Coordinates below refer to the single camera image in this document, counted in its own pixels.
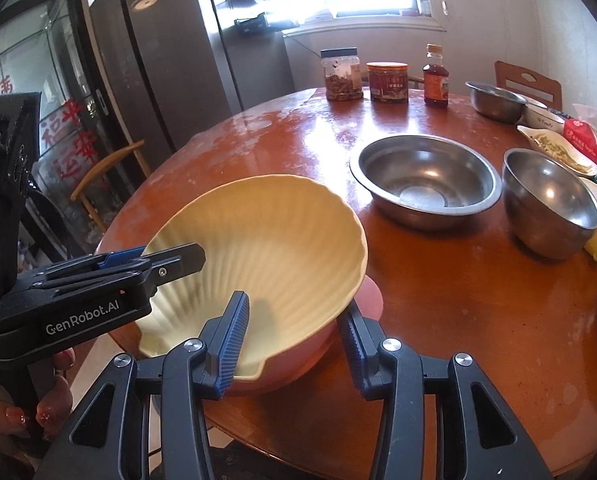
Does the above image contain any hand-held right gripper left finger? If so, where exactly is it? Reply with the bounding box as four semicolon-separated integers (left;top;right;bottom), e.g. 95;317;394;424
33;290;252;480

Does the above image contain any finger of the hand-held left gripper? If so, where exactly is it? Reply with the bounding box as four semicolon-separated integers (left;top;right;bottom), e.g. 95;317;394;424
38;243;207;306
28;247;152;285

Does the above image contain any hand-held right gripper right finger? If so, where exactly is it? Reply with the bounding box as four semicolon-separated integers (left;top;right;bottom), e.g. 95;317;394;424
335;305;554;480

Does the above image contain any pink bowl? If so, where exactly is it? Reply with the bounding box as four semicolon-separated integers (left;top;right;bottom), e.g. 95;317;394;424
228;275;384;396

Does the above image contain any cream shell-shaped plate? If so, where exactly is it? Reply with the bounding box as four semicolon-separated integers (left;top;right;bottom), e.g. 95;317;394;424
134;174;369;381

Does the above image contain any wide steel basin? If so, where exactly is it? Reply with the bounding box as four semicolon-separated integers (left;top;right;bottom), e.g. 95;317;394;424
349;134;502;232

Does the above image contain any person's left hand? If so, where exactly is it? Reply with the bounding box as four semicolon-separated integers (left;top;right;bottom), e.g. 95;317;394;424
0;350;75;446

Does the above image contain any wooden chair with curved back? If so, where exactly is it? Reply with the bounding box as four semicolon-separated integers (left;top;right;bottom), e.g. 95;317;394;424
71;140;152;236

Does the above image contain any glass sliding door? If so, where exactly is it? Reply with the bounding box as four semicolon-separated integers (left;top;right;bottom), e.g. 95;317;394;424
0;0;139;261

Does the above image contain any grey refrigerator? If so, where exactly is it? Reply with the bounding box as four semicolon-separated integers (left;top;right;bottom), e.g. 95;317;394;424
86;0;296;161

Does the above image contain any clear jar with black lid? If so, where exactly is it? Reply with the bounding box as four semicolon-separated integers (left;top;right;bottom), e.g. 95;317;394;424
320;47;365;102

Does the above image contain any deep steel bowl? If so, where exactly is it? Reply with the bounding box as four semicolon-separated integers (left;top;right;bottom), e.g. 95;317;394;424
502;148;597;261

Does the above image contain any red-labelled jar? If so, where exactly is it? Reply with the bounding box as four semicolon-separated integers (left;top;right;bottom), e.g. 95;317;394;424
366;61;410;103

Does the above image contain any brown sauce bottle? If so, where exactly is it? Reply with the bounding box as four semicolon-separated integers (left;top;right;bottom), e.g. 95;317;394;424
423;44;450;107

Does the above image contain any white dish of bean sprouts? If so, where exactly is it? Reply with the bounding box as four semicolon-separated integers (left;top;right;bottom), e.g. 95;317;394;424
516;125;595;178

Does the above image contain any small steel bowl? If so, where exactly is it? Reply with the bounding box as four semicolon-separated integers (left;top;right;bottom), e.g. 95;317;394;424
465;81;528;123

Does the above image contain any white ceramic bowl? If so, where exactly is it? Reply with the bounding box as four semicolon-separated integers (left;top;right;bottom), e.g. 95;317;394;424
522;99;566;135

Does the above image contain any red tissue packet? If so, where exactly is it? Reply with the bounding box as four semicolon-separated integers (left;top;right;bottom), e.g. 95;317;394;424
562;105;597;165

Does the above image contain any wooden chair with cut-out back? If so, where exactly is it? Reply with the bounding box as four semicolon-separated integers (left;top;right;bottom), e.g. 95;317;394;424
494;60;563;111

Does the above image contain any black wire basket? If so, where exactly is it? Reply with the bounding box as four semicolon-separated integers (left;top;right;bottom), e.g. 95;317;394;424
234;11;285;37

